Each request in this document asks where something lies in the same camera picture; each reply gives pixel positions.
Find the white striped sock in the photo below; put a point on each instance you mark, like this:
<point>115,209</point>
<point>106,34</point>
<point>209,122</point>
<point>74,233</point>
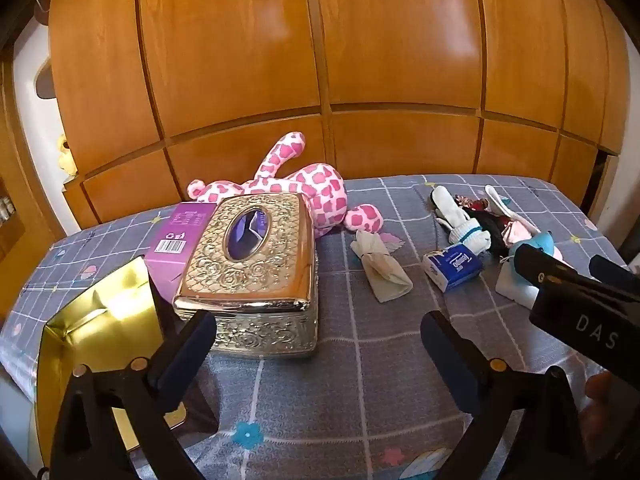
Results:
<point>467,237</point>

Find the yellow plush toy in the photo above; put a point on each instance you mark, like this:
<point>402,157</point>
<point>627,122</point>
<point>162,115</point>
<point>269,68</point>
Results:
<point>67,157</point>

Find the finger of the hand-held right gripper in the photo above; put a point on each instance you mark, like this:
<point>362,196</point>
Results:
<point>617,272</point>
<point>542,272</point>

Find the pink spotted plush giraffe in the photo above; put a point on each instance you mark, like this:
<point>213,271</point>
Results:
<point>320,185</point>

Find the gold metal tray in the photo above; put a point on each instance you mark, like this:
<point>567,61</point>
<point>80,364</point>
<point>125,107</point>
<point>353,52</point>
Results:
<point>100,300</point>

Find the pink fluffy cloth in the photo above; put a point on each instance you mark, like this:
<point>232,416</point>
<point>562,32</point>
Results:
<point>517,235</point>

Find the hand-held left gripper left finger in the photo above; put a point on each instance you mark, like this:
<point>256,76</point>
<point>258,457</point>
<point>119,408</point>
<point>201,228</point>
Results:
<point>192,345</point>

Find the wooden panel headboard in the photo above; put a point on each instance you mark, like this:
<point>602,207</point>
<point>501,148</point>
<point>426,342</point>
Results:
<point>250,60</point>

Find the purple cardboard box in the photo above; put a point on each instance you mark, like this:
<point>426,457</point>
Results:
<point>175,230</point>

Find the person's right hand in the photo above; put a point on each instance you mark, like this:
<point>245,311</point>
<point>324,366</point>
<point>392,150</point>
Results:
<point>599,389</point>

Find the black-haired doll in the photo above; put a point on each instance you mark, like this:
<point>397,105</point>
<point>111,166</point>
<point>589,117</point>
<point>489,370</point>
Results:
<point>492,230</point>

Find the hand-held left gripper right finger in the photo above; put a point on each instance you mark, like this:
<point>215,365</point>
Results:
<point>445,355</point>

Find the wooden corner shelf unit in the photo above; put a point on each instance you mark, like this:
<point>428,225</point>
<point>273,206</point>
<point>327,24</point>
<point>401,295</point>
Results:
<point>44,80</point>

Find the wooden door with shelf niche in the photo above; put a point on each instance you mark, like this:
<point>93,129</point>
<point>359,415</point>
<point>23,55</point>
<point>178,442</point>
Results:
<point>30,200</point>

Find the ornate silver tissue box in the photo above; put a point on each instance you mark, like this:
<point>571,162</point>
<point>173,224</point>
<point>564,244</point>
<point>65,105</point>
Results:
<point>240,285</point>

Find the blue tissue pack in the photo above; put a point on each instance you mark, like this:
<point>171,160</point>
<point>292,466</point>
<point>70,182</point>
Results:
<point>452,267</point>

